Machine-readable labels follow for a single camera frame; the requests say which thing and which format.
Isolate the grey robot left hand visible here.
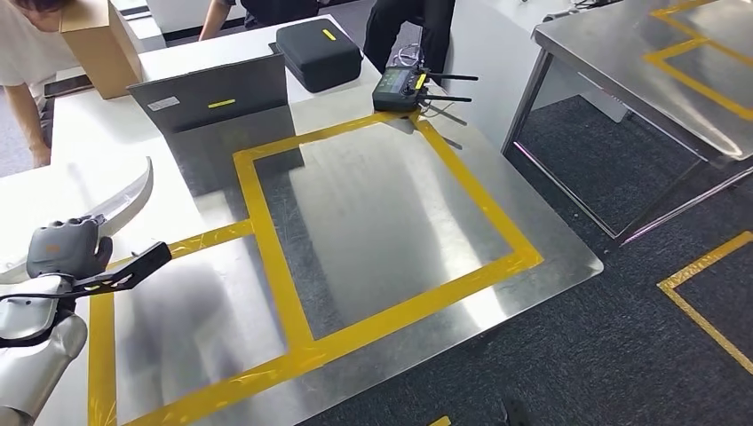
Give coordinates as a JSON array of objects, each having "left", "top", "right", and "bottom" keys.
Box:
[{"left": 26, "top": 215, "right": 114, "bottom": 280}]

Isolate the white plastic shell part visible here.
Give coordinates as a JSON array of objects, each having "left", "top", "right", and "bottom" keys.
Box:
[{"left": 0, "top": 157, "right": 155, "bottom": 285}]

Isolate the stainless steel workbench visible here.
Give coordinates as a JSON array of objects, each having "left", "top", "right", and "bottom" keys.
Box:
[{"left": 0, "top": 93, "right": 604, "bottom": 426}]

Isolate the black tablet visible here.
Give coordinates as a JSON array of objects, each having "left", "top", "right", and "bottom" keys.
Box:
[{"left": 44, "top": 75, "right": 94, "bottom": 99}]

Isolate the person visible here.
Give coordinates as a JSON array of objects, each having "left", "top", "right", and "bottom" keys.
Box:
[
  {"left": 198, "top": 0, "right": 321, "bottom": 43},
  {"left": 0, "top": 0, "right": 81, "bottom": 170},
  {"left": 362, "top": 0, "right": 457, "bottom": 81}
]

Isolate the cardboard box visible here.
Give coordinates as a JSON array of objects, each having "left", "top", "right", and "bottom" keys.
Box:
[{"left": 59, "top": 0, "right": 144, "bottom": 100}]

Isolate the grey laptop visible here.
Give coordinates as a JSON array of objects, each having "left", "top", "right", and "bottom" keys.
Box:
[{"left": 127, "top": 53, "right": 290, "bottom": 135}]

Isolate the black hard case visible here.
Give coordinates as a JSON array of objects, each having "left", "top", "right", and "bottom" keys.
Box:
[{"left": 269, "top": 19, "right": 364, "bottom": 94}]

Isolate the black remote controller with antennas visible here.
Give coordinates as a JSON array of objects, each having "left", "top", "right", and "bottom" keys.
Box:
[{"left": 372, "top": 66, "right": 480, "bottom": 114}]

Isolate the white desk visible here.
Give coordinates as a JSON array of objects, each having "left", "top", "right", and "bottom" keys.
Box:
[{"left": 440, "top": 0, "right": 628, "bottom": 148}]

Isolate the stainless steel table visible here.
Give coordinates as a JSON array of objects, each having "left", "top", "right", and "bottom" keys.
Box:
[{"left": 503, "top": 0, "right": 753, "bottom": 247}]

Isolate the black right wrist bracket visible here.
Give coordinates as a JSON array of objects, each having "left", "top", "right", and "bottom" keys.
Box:
[{"left": 503, "top": 400, "right": 531, "bottom": 426}]

